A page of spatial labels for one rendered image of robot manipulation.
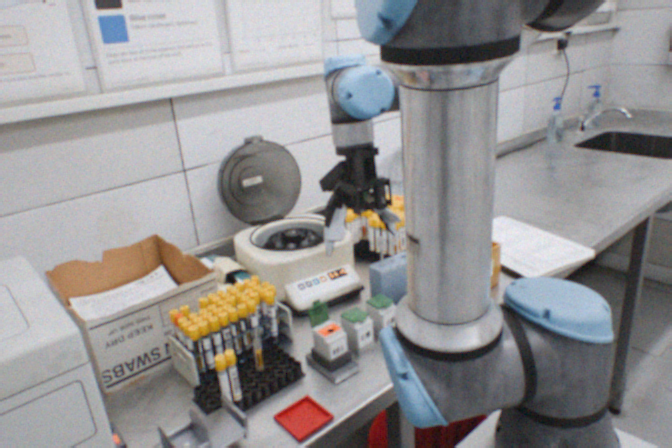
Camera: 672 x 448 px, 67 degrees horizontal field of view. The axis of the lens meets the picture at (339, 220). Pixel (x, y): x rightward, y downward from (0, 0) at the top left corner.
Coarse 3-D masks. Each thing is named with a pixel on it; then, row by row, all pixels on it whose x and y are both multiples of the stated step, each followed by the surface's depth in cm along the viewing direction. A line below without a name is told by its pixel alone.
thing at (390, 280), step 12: (372, 264) 106; (384, 264) 105; (396, 264) 105; (372, 276) 105; (384, 276) 103; (396, 276) 105; (372, 288) 106; (384, 288) 104; (396, 288) 106; (396, 300) 107
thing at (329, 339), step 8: (320, 328) 89; (328, 328) 89; (336, 328) 89; (320, 336) 88; (328, 336) 87; (336, 336) 88; (344, 336) 88; (320, 344) 88; (328, 344) 86; (336, 344) 87; (344, 344) 89; (320, 352) 89; (328, 352) 87; (336, 352) 88; (344, 352) 89
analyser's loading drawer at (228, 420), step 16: (224, 400) 76; (192, 416) 72; (208, 416) 76; (224, 416) 76; (240, 416) 73; (160, 432) 70; (176, 432) 72; (192, 432) 73; (208, 432) 70; (224, 432) 73; (240, 432) 73
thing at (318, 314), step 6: (318, 300) 90; (312, 306) 89; (318, 306) 90; (324, 306) 90; (312, 312) 89; (318, 312) 90; (324, 312) 91; (312, 318) 89; (318, 318) 90; (324, 318) 91; (312, 324) 89; (318, 324) 90
